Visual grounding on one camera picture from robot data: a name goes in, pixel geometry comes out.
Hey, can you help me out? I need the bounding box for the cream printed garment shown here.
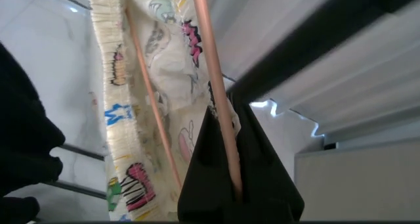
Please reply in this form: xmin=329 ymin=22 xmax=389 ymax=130
xmin=87 ymin=0 xmax=242 ymax=222

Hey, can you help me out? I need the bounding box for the black clothes rack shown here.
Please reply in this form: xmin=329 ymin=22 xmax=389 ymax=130
xmin=41 ymin=0 xmax=420 ymax=200

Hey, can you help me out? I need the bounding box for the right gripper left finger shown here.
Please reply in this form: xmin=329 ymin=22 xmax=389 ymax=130
xmin=177 ymin=105 xmax=238 ymax=222

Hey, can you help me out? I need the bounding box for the black garment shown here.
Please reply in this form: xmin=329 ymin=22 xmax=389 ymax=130
xmin=0 ymin=42 xmax=66 ymax=223

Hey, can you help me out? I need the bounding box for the pink clothes hanger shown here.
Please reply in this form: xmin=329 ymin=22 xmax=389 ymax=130
xmin=124 ymin=0 xmax=243 ymax=198

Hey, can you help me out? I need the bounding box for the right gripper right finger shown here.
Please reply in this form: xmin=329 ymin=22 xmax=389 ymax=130
xmin=226 ymin=91 xmax=305 ymax=222

